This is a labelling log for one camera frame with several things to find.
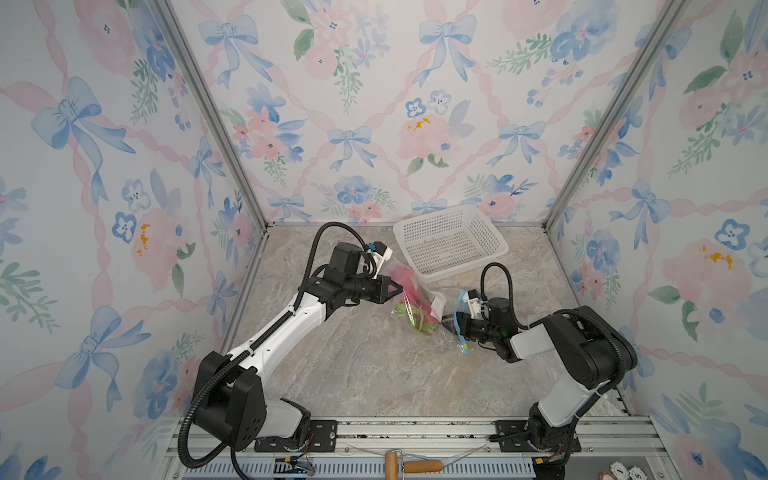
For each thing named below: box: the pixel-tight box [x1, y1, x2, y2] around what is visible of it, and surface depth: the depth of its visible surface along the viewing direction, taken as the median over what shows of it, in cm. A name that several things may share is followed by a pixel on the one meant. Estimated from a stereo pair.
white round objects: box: [599, 461, 648, 480], surface depth 71 cm
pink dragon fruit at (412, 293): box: [391, 265, 434, 319], surface depth 83 cm
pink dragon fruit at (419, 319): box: [395, 303, 437, 333], surface depth 80 cm
